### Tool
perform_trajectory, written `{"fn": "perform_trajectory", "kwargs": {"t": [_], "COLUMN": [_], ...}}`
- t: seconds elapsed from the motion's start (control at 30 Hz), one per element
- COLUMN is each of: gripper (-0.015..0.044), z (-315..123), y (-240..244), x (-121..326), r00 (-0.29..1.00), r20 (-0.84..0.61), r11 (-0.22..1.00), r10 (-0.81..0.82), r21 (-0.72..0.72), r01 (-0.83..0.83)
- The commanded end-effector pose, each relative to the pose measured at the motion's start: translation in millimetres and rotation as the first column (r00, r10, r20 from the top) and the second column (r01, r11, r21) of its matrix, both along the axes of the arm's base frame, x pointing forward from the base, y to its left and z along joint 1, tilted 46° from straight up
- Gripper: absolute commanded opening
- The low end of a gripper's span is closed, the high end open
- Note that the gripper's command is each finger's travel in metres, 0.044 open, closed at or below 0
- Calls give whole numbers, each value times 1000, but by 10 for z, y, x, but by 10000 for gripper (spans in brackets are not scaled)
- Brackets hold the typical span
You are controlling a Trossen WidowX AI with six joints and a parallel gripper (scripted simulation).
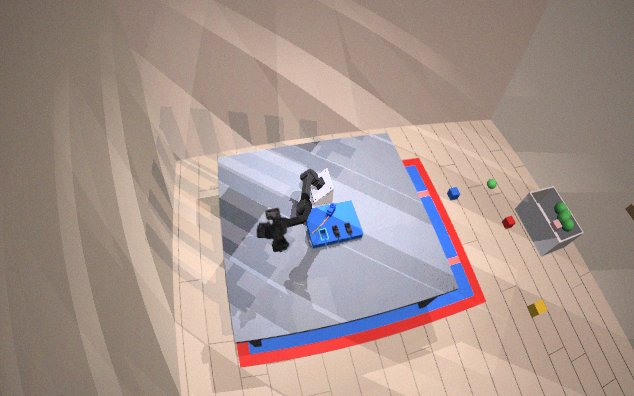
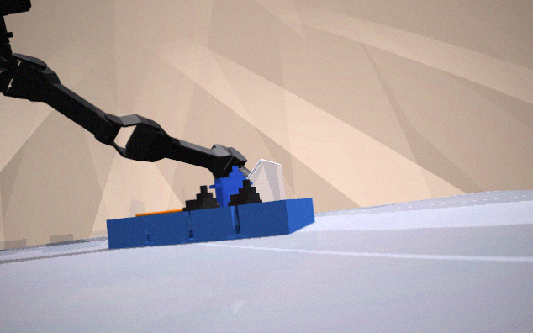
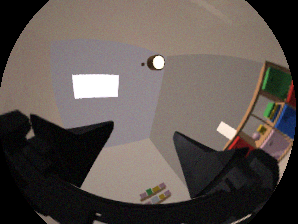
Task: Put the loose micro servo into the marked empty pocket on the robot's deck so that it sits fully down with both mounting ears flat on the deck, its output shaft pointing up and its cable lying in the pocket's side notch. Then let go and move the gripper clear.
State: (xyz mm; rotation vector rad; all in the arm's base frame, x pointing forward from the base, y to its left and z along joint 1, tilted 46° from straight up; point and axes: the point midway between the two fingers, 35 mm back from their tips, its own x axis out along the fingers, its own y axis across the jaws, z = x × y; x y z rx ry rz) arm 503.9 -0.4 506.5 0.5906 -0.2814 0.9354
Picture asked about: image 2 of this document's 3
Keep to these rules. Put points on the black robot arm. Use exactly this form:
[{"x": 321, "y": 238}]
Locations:
[{"x": 33, "y": 80}]

